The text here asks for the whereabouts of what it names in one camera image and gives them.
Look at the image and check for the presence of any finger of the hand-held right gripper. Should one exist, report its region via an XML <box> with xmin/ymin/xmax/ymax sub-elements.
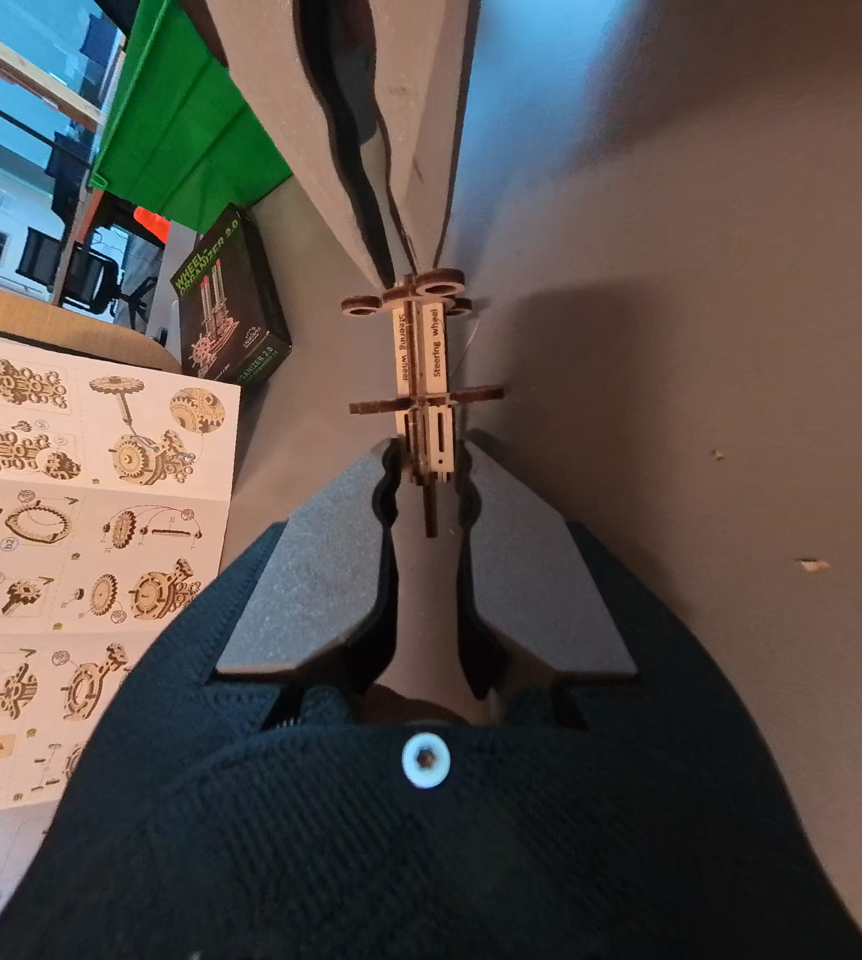
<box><xmin>367</xmin><ymin>0</ymin><xmax>482</xmax><ymax>275</ymax></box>
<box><xmin>204</xmin><ymin>0</ymin><xmax>411</xmax><ymax>294</ymax></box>

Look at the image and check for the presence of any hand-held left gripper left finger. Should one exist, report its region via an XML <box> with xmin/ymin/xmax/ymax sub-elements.
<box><xmin>215</xmin><ymin>438</ymin><xmax>403</xmax><ymax>695</ymax></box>

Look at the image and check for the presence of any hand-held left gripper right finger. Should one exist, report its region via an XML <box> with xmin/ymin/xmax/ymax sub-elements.
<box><xmin>453</xmin><ymin>438</ymin><xmax>639</xmax><ymax>700</ymax></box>

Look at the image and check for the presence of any wooden model assembly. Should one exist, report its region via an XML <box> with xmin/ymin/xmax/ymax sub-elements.
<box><xmin>341</xmin><ymin>266</ymin><xmax>507</xmax><ymax>540</ymax></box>

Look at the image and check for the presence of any black model kit box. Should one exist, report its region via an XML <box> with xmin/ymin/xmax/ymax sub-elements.
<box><xmin>168</xmin><ymin>202</ymin><xmax>294</xmax><ymax>385</ymax></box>

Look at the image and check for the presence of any folded instruction leaflet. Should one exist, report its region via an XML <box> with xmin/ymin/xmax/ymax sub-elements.
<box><xmin>0</xmin><ymin>321</ymin><xmax>242</xmax><ymax>960</ymax></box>

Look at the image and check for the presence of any black office chair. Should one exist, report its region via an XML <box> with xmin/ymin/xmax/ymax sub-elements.
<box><xmin>17</xmin><ymin>225</ymin><xmax>159</xmax><ymax>333</ymax></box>

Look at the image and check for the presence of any tan board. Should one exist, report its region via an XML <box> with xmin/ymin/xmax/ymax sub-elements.
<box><xmin>0</xmin><ymin>273</ymin><xmax>182</xmax><ymax>374</ymax></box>

